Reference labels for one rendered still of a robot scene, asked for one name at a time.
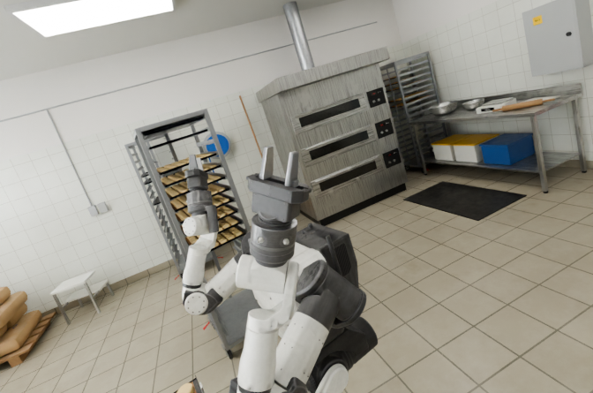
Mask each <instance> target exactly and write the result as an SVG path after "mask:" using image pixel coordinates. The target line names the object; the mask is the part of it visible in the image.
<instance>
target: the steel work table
mask: <svg viewBox="0 0 593 393"><path fill-rule="evenodd" d="M549 96H560V97H559V98H556V99H555V100H554V101H550V102H543V105H537V106H533V107H528V108H523V109H518V110H509V111H504V112H503V111H496V112H489V113H481V114H477V111H476V110H466V109H465V108H464V107H463V106H462V104H463V103H465V102H469V101H473V100H476V99H482V98H484V104H485V103H487V102H489V101H492V100H498V99H504V98H510V97H514V98H516V101H517V103H519V102H524V101H527V100H529V99H532V98H537V97H549ZM581 96H582V84H581V83H577V84H571V85H565V86H558V87H547V88H540V89H534V90H528V91H522V92H516V93H510V94H498V95H492V96H486V97H479V98H473V99H467V100H460V101H457V106H456V108H455V110H453V111H452V112H451V113H449V114H446V115H442V116H440V115H434V114H433V113H432V114H430V115H428V116H425V117H421V118H419V119H417V120H414V121H411V122H409V125H412V126H413V130H414V134H415V138H416V142H417V148H418V152H419V156H420V160H421V164H422V167H423V171H424V174H425V175H427V169H426V166H425V163H426V162H432V163H442V164H451V165H460V166H469V167H478V168H488V169H497V170H515V171H524V172H534V173H539V175H540V180H541V186H542V191H543V193H548V191H549V189H548V184H547V178H546V173H545V172H546V171H548V170H550V169H552V168H554V167H556V166H558V165H560V164H562V163H563V162H566V161H568V160H570V159H572V158H574V157H576V156H577V155H578V156H579V160H580V166H581V172H582V173H586V172H587V164H586V157H585V151H584V144H583V137H582V125H581V118H580V111H579V105H578V98H579V97H581ZM567 102H571V103H572V109H573V115H574V128H575V134H576V140H577V147H578V153H562V152H543V151H542V146H541V140H540V134H539V129H538V123H537V115H540V114H542V113H544V112H546V111H548V110H552V109H554V108H556V107H559V106H560V105H562V104H565V103H567ZM515 117H530V122H531V127H532V132H533V138H534V143H535V149H536V151H535V154H533V155H530V156H528V157H526V158H524V159H522V160H520V161H519V162H516V163H514V164H512V165H502V164H489V163H484V160H483V161H481V162H457V161H456V160H454V161H446V160H437V159H435V156H434V157H432V158H430V159H428V160H424V155H423V151H422V148H421V144H420V140H419V136H418V132H417V126H416V125H421V124H435V123H446V126H447V133H448V137H449V136H451V135H452V133H451V128H450V124H449V122H461V121H475V120H488V119H501V118H515Z"/></svg>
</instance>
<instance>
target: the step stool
mask: <svg viewBox="0 0 593 393"><path fill-rule="evenodd" d="M94 273H95V270H94V271H91V272H88V273H85V274H84V275H81V276H76V277H74V278H72V279H69V280H66V281H64V282H62V283H61V284H60V285H58V286H57V287H56V288H55V289H54V290H53V291H52V292H51V293H50V296H53V298H54V300H55V301H56V303H57V305H58V307H59V310H60V311H61V313H62V315H63V317H64V319H65V321H66V323H67V324H68V325H70V324H71V322H70V320H69V318H68V316H67V314H66V312H65V311H64V308H65V307H66V306H67V305H68V304H69V303H70V302H72V301H74V300H78V302H79V304H80V306H81V307H84V305H83V303H82V301H81V298H84V297H85V296H88V295H89V296H90V298H91V300H92V301H93V303H94V306H95V308H96V310H97V313H98V314H99V313H100V312H101V310H100V308H99V307H98V305H97V303H96V301H95V297H96V296H97V295H98V293H99V292H100V291H101V290H102V288H103V287H104V286H105V285H107V287H108V289H109V292H110V294H111V296H114V295H115V294H114V292H113V291H112V289H111V287H110V285H109V280H108V279H107V280H105V281H102V282H99V283H96V284H93V285H90V286H88V284H87V280H88V279H89V278H90V277H91V276H92V275H93V274H94ZM81 284H84V285H85V287H86V288H83V289H81V290H78V291H75V292H73V293H72V295H71V296H70V297H69V298H68V299H66V300H65V302H64V303H65V304H64V305H63V306H62V305H61V303H60V301H59V299H58V297H57V295H56V294H57V293H59V292H62V291H66V290H69V289H70V288H73V287H76V286H79V285H81ZM93 293H94V295H93Z"/></svg>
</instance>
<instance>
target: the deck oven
mask: <svg viewBox="0 0 593 393"><path fill-rule="evenodd" d="M389 58H390V56H389V53H388V49H387V46H386V47H383V48H380V49H375V50H371V51H368V52H365V53H362V54H359V55H355V56H353V57H347V58H343V59H341V60H338V61H334V62H332V63H328V64H323V65H320V66H316V67H313V68H311V69H307V70H304V71H300V72H295V73H292V74H290V75H286V76H283V77H280V78H277V79H275V80H273V81H272V82H270V83H269V84H268V85H266V86H265V87H263V88H261V89H260V90H259V91H258V92H257V93H256V96H257V98H258V101H259V102H261V104H262V107H263V110H264V112H265V115H266V120H267V122H268V125H269V128H270V131H271V133H272V136H273V139H274V144H275V146H276V149H277V152H278V155H279V157H280V160H281V165H282V167H283V170H284V174H285V177H286V173H287V168H288V161H289V153H290V152H294V151H297V152H298V153H299V156H298V174H297V180H299V182H300V183H304V184H307V185H308V186H309V188H311V189H312V192H311V193H309V200H307V201H305V202H303V203H302V204H301V206H300V212H301V214H302V215H304V216H306V217H307V218H309V219H310V220H312V221H313V222H315V223H317V224H320V225H323V226H326V225H329V224H330V223H333V222H336V221H338V220H340V219H342V218H344V217H346V216H348V215H351V214H354V213H356V212H357V211H359V210H362V209H364V208H367V207H369V206H371V205H373V204H375V203H378V202H380V201H382V200H384V199H387V198H389V197H391V196H393V195H396V194H397V193H400V192H403V191H405V190H407V189H406V185H405V183H406V182H408V177H407V174H406V170H405V167H404V163H403V160H402V153H401V150H400V146H399V142H398V139H397V135H396V131H395V128H394V121H393V118H392V114H391V110H390V107H389V103H388V99H387V93H386V89H385V86H384V82H383V79H382V75H381V71H380V68H379V63H380V62H383V61H385V60H387V59H389Z"/></svg>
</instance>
